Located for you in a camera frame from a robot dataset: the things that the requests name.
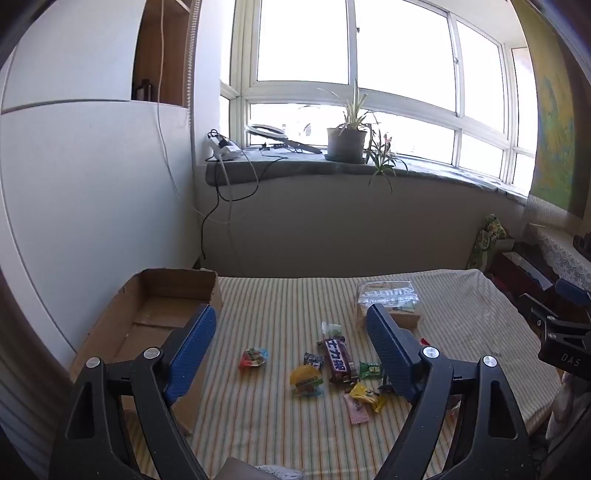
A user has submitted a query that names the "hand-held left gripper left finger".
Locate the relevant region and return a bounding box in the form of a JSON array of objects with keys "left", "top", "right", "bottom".
[{"left": 48, "top": 304, "right": 218, "bottom": 480}]

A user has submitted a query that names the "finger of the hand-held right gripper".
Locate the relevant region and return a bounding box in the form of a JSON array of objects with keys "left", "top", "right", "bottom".
[
  {"left": 517, "top": 293, "right": 591, "bottom": 342},
  {"left": 556, "top": 278, "right": 591, "bottom": 308}
]

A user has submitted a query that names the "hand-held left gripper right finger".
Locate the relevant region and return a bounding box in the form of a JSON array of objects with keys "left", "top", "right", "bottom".
[{"left": 365, "top": 302, "right": 534, "bottom": 480}]

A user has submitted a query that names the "brown chocolate bar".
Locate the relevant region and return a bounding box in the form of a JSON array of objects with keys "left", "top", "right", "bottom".
[{"left": 317, "top": 337, "right": 360, "bottom": 385}]

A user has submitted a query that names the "brown cardboard box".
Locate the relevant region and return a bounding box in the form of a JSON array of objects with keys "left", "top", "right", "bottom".
[{"left": 69, "top": 268, "right": 225, "bottom": 435}]

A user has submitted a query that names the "pink snack packet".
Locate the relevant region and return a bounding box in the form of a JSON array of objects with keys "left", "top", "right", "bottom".
[{"left": 342, "top": 393, "right": 371, "bottom": 425}]

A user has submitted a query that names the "yellow round snack packet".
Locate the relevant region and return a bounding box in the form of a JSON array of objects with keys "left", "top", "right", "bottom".
[{"left": 290, "top": 364, "right": 325, "bottom": 398}]

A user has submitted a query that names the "white lace cloth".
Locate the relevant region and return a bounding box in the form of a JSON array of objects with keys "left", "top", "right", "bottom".
[{"left": 526, "top": 224, "right": 591, "bottom": 291}]

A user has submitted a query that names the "dark red cabinet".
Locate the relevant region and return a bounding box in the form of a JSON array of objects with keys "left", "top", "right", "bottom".
[{"left": 489, "top": 242, "right": 559, "bottom": 315}]

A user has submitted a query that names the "pale cloth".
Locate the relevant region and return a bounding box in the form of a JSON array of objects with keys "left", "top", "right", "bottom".
[{"left": 547, "top": 369, "right": 591, "bottom": 444}]

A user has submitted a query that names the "bagged sliced bread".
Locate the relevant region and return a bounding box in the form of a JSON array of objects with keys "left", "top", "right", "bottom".
[{"left": 355, "top": 279, "right": 423, "bottom": 330}]

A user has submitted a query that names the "red and blue jelly packet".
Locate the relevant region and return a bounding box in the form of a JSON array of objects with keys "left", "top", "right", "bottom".
[{"left": 239, "top": 347, "right": 269, "bottom": 371}]

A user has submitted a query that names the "green printed bag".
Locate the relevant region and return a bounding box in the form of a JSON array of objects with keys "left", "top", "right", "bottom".
[{"left": 468, "top": 215, "right": 513, "bottom": 271}]

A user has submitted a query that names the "trailing narrow-leaf plant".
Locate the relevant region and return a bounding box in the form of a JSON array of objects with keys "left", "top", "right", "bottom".
[{"left": 365, "top": 129, "right": 409, "bottom": 195}]

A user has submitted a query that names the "white power strip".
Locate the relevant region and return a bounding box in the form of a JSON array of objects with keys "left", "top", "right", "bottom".
[{"left": 206, "top": 130, "right": 243, "bottom": 162}]

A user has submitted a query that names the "potted plant in grey pot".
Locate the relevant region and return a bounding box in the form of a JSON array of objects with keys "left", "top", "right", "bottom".
[{"left": 318, "top": 80, "right": 384, "bottom": 163}]

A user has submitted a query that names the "white wardrobe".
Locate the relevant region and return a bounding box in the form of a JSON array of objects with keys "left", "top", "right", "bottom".
[{"left": 0, "top": 0, "right": 199, "bottom": 365}]

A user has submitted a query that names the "wooden shelf niche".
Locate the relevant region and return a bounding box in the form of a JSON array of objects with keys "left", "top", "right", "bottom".
[{"left": 131, "top": 0, "right": 192, "bottom": 109}]

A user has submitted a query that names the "white framed window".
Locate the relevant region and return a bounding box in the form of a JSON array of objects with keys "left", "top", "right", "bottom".
[{"left": 222, "top": 0, "right": 539, "bottom": 195}]

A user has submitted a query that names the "black cable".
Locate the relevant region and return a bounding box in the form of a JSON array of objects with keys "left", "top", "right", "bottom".
[{"left": 201, "top": 134, "right": 287, "bottom": 259}]

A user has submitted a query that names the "wall map poster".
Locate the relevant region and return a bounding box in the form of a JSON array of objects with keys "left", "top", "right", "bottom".
[{"left": 512, "top": 0, "right": 591, "bottom": 217}]

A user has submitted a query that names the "ring light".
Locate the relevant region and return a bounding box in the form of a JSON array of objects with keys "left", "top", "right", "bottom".
[{"left": 245, "top": 122, "right": 324, "bottom": 155}]

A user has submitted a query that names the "thin white cable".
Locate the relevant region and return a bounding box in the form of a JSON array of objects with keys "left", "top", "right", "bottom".
[{"left": 154, "top": 0, "right": 204, "bottom": 217}]

